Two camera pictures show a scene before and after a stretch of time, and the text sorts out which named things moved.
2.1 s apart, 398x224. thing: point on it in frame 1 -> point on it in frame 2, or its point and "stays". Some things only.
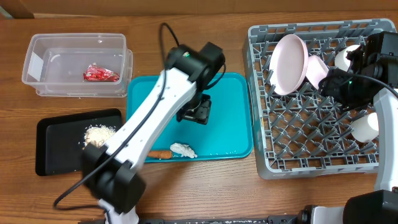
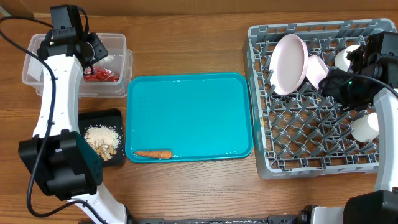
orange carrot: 160,154 stays
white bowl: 341,61 stays
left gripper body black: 197,110 -> 97,49
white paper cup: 366,128 stays
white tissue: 183,149 -> 106,59
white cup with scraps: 316,70 stays
